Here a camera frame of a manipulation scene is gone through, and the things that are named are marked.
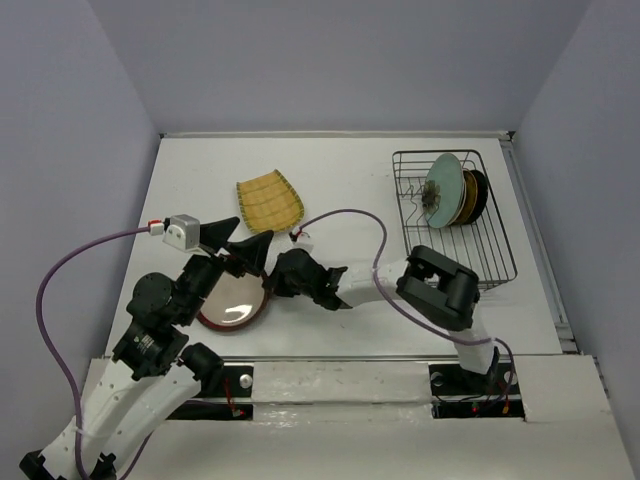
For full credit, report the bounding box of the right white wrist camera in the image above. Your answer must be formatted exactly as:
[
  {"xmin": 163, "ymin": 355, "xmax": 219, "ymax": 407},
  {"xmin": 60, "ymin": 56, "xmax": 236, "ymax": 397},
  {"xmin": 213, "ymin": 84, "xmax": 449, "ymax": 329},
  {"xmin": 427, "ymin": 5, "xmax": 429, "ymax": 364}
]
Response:
[{"xmin": 289, "ymin": 230, "xmax": 314, "ymax": 254}]

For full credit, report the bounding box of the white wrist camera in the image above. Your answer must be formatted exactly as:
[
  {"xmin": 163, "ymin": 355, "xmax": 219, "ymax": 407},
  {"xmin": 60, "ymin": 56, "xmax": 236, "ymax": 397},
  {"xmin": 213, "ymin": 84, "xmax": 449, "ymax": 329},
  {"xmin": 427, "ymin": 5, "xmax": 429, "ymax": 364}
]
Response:
[
  {"xmin": 289, "ymin": 230, "xmax": 314, "ymax": 254},
  {"xmin": 163, "ymin": 214, "xmax": 201, "ymax": 252}
]

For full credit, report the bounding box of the yellow patterned brown-rim plate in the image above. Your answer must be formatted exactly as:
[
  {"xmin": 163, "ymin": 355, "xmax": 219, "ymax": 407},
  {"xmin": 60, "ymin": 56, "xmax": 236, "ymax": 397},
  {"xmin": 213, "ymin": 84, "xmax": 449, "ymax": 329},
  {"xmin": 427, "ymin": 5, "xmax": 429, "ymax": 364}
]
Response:
[{"xmin": 463, "ymin": 170, "xmax": 478, "ymax": 224}]

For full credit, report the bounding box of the bamboo pattern square plate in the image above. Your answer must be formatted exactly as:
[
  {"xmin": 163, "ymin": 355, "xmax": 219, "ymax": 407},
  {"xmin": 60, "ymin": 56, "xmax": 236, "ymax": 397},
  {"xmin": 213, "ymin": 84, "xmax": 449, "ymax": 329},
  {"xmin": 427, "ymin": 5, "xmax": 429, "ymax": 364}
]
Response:
[{"xmin": 236, "ymin": 169, "xmax": 305, "ymax": 234}]

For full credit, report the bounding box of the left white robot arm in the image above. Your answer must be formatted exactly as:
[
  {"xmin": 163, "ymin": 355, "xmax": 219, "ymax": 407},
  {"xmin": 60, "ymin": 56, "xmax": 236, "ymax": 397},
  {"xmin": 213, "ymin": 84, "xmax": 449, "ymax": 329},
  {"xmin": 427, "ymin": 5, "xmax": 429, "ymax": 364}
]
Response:
[{"xmin": 19, "ymin": 215, "xmax": 274, "ymax": 479}]

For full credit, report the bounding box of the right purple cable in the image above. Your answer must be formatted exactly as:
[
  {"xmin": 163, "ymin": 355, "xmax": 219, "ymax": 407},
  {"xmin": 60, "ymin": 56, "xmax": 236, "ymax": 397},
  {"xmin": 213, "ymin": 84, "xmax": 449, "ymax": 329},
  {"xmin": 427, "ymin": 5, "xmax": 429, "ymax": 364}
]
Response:
[{"xmin": 292, "ymin": 208, "xmax": 518, "ymax": 416}]

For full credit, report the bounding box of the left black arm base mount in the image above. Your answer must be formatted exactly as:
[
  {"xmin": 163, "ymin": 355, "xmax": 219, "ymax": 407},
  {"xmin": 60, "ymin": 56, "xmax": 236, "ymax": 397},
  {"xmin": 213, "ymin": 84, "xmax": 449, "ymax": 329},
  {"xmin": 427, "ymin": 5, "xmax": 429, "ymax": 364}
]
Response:
[{"xmin": 167, "ymin": 363, "xmax": 254, "ymax": 421}]

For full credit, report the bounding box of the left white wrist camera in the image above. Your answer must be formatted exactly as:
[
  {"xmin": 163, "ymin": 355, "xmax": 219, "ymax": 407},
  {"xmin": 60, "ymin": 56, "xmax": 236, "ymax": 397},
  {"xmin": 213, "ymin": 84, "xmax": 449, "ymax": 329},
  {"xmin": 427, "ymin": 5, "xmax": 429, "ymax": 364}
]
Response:
[{"xmin": 163, "ymin": 214, "xmax": 201, "ymax": 252}]

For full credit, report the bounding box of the black round plate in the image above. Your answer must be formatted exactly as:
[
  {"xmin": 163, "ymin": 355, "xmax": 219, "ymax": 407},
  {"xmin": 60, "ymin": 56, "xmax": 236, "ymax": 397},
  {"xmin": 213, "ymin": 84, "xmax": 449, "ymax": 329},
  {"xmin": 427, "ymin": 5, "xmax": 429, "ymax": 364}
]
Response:
[{"xmin": 469, "ymin": 170, "xmax": 489, "ymax": 223}]

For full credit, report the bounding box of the red rimmed pink plate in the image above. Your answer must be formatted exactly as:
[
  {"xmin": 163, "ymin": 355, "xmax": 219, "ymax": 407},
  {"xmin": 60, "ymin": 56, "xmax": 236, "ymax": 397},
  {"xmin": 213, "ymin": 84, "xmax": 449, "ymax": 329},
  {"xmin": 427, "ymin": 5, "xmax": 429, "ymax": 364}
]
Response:
[{"xmin": 197, "ymin": 272, "xmax": 269, "ymax": 333}]

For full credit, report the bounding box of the teal flower plate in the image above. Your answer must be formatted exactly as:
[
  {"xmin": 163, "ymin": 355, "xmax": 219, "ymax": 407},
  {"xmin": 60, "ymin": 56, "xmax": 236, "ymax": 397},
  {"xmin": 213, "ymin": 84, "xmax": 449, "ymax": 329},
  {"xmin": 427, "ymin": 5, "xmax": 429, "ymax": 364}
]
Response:
[{"xmin": 421, "ymin": 153, "xmax": 466, "ymax": 229}]

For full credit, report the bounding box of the purple cable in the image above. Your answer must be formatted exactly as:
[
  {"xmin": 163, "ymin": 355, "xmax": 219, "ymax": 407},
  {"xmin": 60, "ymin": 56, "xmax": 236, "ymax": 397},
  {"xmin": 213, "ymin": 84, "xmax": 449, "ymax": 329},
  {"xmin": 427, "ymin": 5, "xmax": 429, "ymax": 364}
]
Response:
[
  {"xmin": 292, "ymin": 208, "xmax": 518, "ymax": 416},
  {"xmin": 36, "ymin": 224, "xmax": 166, "ymax": 480}
]

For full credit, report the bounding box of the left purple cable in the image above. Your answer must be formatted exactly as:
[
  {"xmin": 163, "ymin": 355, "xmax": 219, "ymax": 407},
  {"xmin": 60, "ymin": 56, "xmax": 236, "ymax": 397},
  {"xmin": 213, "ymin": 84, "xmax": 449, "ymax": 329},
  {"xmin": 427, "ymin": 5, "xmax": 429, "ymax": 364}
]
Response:
[{"xmin": 36, "ymin": 224, "xmax": 166, "ymax": 480}]

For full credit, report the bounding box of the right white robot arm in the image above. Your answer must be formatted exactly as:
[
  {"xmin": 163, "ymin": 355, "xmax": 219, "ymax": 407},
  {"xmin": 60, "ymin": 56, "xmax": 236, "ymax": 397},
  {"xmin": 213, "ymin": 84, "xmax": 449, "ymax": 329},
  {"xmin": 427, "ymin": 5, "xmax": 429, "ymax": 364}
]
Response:
[{"xmin": 263, "ymin": 246, "xmax": 499, "ymax": 392}]

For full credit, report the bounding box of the cream round plate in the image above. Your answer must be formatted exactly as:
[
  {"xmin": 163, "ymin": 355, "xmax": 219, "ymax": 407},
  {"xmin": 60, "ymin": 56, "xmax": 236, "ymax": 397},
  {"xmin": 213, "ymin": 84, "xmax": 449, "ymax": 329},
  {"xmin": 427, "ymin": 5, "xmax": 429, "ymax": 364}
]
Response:
[{"xmin": 454, "ymin": 169, "xmax": 475, "ymax": 225}]

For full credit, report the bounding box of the black wire dish rack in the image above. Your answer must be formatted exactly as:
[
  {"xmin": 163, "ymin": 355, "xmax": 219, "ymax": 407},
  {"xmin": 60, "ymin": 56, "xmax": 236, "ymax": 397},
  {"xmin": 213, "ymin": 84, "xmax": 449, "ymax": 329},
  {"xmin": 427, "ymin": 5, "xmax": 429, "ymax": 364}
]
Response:
[{"xmin": 391, "ymin": 149, "xmax": 518, "ymax": 290}]

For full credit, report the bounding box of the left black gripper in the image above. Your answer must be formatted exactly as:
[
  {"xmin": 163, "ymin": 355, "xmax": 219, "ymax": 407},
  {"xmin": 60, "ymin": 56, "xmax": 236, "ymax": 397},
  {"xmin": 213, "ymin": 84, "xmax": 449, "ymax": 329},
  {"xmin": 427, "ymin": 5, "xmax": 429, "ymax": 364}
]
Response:
[{"xmin": 178, "ymin": 215, "xmax": 276, "ymax": 323}]

